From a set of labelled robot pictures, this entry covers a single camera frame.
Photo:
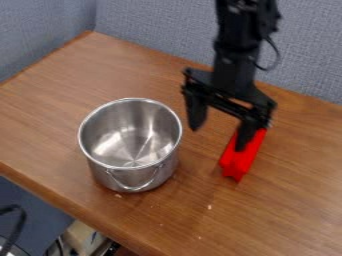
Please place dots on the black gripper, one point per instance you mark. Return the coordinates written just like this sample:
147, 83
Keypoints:
227, 89

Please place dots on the red plastic block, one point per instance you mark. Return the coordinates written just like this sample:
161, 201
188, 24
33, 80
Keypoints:
235, 162

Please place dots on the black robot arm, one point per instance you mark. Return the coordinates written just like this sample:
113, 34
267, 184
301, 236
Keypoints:
245, 23

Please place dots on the metal pot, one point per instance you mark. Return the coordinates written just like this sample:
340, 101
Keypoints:
128, 138

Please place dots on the beige box under table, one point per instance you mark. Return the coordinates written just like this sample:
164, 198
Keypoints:
84, 239

